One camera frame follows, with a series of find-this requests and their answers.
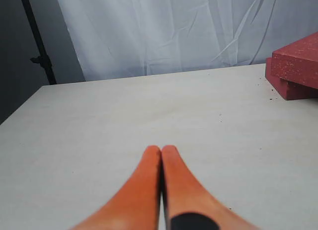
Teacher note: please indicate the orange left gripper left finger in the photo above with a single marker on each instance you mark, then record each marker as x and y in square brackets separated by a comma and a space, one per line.
[137, 203]

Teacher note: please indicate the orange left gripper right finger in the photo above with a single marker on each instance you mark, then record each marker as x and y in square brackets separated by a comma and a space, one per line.
[188, 205]

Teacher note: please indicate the red brick top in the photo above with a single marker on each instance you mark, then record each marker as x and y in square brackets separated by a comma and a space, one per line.
[298, 62]

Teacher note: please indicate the red brick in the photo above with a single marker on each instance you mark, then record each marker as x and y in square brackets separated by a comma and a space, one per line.
[298, 62]
[287, 89]

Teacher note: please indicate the red brick under stack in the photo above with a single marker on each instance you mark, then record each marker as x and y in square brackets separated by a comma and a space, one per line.
[287, 89]

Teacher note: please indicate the white backdrop curtain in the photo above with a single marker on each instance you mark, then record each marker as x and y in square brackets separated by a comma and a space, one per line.
[129, 38]

